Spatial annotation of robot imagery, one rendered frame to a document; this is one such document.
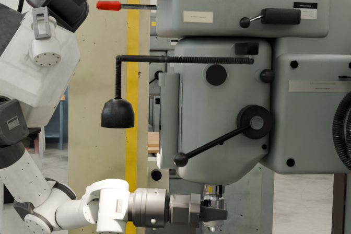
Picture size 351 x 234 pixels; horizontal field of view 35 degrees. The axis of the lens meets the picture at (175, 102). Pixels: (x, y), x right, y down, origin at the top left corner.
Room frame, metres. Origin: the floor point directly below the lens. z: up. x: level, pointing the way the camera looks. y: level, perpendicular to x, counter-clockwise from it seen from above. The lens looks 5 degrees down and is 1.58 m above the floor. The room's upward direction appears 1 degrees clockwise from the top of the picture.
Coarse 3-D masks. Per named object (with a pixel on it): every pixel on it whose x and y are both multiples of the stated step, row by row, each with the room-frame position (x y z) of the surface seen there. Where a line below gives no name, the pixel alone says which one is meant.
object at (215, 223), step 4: (204, 204) 1.24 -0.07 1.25; (208, 204) 1.23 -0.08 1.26; (212, 204) 1.22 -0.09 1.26; (216, 204) 1.22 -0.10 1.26; (220, 204) 1.23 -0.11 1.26; (224, 204) 1.24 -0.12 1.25; (220, 208) 1.23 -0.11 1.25; (216, 220) 1.22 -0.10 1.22; (220, 220) 1.23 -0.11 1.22; (204, 224) 1.24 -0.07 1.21; (208, 224) 1.22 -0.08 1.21; (212, 224) 1.22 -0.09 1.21; (216, 224) 1.22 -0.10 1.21; (220, 224) 1.23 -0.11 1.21
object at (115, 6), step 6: (96, 6) 1.29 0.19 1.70; (102, 6) 1.29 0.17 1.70; (108, 6) 1.29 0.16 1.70; (114, 6) 1.29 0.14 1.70; (120, 6) 1.29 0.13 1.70; (126, 6) 1.30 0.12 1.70; (132, 6) 1.30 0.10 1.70; (138, 6) 1.31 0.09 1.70; (144, 6) 1.31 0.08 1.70; (150, 6) 1.31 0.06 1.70; (156, 6) 1.31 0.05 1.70
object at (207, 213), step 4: (204, 208) 1.21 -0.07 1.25; (208, 208) 1.21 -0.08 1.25; (212, 208) 1.21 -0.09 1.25; (216, 208) 1.22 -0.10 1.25; (200, 212) 1.21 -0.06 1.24; (204, 212) 1.21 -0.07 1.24; (208, 212) 1.21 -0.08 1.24; (212, 212) 1.21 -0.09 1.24; (216, 212) 1.21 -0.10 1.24; (220, 212) 1.21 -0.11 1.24; (224, 212) 1.21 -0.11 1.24; (200, 216) 1.21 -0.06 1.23; (204, 216) 1.21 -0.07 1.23; (208, 216) 1.21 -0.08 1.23; (212, 216) 1.21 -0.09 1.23; (216, 216) 1.21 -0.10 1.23; (220, 216) 1.21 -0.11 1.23; (224, 216) 1.21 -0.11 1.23; (200, 220) 1.21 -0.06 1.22; (204, 220) 1.21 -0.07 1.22; (208, 220) 1.21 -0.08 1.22; (212, 220) 1.21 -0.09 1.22
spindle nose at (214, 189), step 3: (204, 186) 1.24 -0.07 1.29; (207, 186) 1.23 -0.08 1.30; (210, 186) 1.22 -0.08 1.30; (213, 186) 1.22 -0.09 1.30; (216, 186) 1.22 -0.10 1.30; (204, 189) 1.24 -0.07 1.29; (207, 189) 1.23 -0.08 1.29; (213, 189) 1.22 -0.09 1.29; (216, 189) 1.22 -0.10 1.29; (204, 192) 1.24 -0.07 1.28; (207, 192) 1.23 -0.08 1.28; (210, 192) 1.22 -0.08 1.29; (213, 192) 1.22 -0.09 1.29; (216, 192) 1.22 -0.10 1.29; (222, 192) 1.23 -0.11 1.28
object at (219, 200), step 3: (207, 195) 1.26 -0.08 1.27; (204, 198) 1.24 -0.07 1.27; (207, 198) 1.23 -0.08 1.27; (210, 198) 1.23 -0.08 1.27; (213, 198) 1.23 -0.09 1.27; (216, 198) 1.23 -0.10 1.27; (219, 198) 1.23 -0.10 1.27; (222, 198) 1.23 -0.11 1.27; (204, 201) 1.24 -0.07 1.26; (207, 201) 1.23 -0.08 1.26; (210, 201) 1.22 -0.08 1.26; (213, 201) 1.22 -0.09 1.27; (216, 201) 1.22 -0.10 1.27; (219, 201) 1.22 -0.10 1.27; (222, 201) 1.23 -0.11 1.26
